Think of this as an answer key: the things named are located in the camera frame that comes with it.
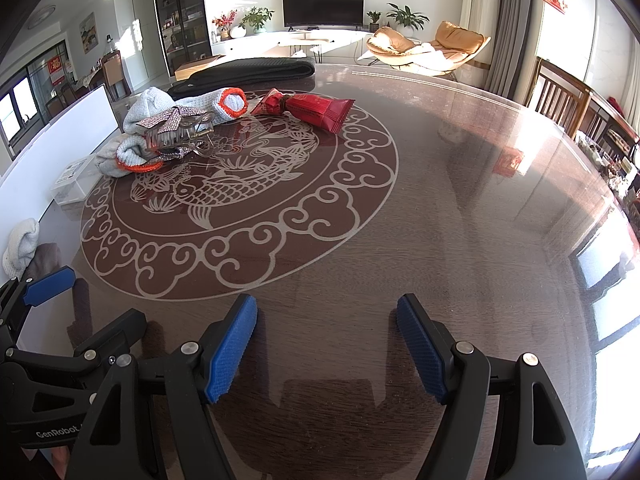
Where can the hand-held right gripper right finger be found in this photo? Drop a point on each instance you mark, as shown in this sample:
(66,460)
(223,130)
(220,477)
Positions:
(422,350)

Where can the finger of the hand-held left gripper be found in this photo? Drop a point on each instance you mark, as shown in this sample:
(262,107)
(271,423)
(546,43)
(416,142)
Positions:
(50,285)
(115,332)

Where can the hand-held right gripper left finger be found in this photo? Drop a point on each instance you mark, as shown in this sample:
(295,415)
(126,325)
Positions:
(230,350)

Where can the grey knit glove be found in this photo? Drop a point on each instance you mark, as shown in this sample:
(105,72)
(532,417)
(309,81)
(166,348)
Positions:
(125,157)
(22,247)
(150,105)

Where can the clear plastic container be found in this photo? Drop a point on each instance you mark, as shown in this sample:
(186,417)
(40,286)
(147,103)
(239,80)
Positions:
(75,180)

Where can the white foam board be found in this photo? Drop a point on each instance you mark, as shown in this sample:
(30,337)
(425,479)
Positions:
(65,125)

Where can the clear claw clip rhinestone bow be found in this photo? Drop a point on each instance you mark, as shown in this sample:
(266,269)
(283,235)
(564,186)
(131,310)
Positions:
(175,132)

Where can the red door poster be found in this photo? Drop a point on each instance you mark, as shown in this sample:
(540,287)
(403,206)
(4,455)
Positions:
(56,70)

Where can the brown dining chair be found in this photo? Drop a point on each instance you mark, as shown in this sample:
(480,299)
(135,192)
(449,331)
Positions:
(116,72)

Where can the red snack packet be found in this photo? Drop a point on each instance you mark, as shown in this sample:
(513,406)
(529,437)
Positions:
(315,110)

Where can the low wooden table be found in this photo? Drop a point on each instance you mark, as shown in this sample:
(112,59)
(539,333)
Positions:
(197,65)

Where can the cluttered sideboard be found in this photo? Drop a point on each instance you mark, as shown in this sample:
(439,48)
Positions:
(617,170)

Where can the round ceiling light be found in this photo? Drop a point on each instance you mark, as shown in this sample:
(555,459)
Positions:
(42,17)

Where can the black cloth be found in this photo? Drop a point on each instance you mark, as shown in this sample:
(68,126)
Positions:
(250,72)

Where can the wooden slat-back chair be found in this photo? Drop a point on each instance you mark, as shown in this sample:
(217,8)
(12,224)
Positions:
(607,125)
(555,95)

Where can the dark glass display cabinet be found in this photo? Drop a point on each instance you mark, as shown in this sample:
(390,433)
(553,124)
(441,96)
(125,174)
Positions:
(182,15)

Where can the orange lounge chair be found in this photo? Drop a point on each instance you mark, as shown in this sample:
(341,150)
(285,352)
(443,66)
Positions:
(450,42)

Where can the white television console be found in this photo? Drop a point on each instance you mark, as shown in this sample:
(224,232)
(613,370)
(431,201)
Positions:
(270,42)

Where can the red flower arrangement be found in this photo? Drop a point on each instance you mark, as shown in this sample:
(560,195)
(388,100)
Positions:
(223,22)

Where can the round white vase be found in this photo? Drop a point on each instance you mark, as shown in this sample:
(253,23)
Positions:
(238,32)

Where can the large-leaf potted plant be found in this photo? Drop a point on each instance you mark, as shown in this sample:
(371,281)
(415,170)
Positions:
(407,19)

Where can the grey curtain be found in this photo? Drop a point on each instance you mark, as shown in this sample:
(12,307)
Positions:
(510,30)

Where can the leafy green potted plant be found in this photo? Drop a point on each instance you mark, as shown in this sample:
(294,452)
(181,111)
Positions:
(256,19)

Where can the small potted plant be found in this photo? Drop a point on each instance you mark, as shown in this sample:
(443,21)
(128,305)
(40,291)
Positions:
(373,20)

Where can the fabric-covered standing air conditioner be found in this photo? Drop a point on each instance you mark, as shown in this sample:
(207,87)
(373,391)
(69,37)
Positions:
(482,5)

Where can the flat screen television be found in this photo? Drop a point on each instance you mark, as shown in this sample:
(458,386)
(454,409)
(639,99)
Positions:
(322,9)

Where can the framed wall painting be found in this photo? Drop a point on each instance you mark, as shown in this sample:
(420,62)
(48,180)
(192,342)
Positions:
(87,32)

